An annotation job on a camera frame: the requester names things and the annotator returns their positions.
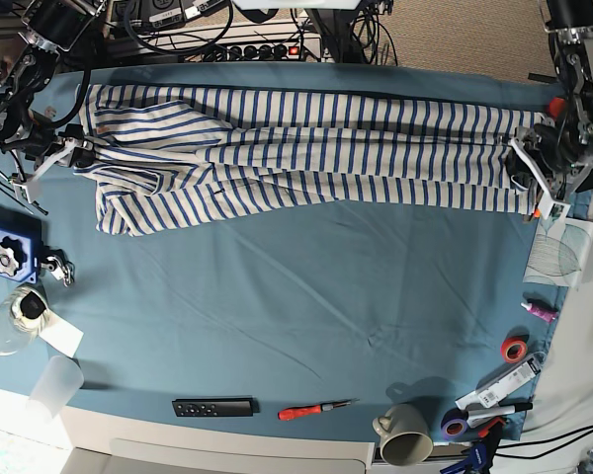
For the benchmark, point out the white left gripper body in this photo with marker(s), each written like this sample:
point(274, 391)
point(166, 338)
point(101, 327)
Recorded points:
point(558, 177)

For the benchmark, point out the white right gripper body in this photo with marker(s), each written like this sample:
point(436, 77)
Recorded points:
point(28, 187)

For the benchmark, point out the blue white striped T-shirt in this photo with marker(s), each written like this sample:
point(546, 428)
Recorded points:
point(177, 157)

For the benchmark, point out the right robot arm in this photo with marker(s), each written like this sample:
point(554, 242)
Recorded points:
point(34, 141)

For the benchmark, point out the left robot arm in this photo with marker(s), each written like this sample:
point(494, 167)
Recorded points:
point(569, 26)

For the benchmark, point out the metal hex key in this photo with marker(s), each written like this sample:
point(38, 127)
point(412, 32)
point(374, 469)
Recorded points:
point(8, 190)

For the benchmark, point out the blue box with black knob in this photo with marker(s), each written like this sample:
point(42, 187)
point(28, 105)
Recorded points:
point(20, 246)

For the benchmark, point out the leaf pattern napkin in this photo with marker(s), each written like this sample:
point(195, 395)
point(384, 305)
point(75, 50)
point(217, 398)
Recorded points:
point(560, 252)

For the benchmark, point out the red small cube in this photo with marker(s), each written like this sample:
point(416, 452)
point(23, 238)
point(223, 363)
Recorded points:
point(556, 106)

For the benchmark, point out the purple glue tube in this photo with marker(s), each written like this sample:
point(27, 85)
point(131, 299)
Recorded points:
point(540, 312)

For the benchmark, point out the white paper card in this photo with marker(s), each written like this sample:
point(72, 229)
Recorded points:
point(61, 335)

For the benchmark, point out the red tape roll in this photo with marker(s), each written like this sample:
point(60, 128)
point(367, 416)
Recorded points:
point(514, 349)

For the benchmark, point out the translucent plastic cup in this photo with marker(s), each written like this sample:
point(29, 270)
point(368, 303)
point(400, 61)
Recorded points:
point(60, 380)

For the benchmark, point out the barcode labelled package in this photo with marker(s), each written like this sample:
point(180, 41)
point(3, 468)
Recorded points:
point(503, 385)

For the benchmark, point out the black power strip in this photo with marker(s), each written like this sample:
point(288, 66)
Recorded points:
point(253, 52)

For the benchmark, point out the purple tape roll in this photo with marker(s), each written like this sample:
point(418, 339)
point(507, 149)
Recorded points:
point(454, 424)

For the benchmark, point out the blue table cloth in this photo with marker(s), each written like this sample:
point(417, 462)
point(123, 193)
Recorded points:
point(383, 303)

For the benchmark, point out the blue black bar clamp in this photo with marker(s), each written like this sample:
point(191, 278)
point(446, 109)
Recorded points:
point(479, 457)

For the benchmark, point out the beige ceramic mug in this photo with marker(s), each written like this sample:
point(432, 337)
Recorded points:
point(404, 436)

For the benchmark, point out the black remote control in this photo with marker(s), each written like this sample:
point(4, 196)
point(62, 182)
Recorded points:
point(230, 407)

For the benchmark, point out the small metal chain keyring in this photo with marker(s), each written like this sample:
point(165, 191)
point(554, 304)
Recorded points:
point(61, 269)

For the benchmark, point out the red handled screwdriver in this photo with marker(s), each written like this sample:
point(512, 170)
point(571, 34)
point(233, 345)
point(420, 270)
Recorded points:
point(293, 413)

